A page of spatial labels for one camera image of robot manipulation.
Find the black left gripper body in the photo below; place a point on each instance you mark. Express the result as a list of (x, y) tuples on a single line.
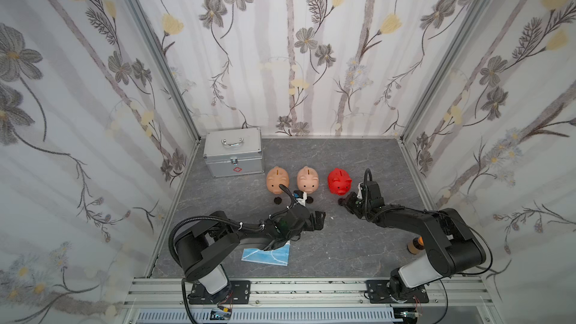
[(308, 218)]

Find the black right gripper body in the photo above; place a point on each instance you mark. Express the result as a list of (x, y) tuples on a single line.
[(355, 202)]

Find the red piggy bank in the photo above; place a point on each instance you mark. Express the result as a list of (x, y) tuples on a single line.
[(339, 182)]

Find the pink piggy bank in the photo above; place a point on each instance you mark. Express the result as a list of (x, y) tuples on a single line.
[(308, 180)]

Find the tan piggy bank front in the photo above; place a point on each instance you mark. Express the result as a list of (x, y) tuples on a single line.
[(276, 177)]

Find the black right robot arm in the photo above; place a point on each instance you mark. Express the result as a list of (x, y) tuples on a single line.
[(449, 244)]

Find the blue surgical face mask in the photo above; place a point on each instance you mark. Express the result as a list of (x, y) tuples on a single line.
[(277, 257)]

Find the small brown orange-capped bottle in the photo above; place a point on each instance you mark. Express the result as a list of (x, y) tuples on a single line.
[(415, 246)]

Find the silver metal first aid case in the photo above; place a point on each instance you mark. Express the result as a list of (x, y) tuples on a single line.
[(234, 152)]

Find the small green circuit board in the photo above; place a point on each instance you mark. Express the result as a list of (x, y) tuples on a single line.
[(221, 314)]

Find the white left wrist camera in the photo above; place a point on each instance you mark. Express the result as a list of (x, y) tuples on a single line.
[(300, 197)]

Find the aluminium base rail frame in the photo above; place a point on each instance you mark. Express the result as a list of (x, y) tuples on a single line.
[(307, 300)]

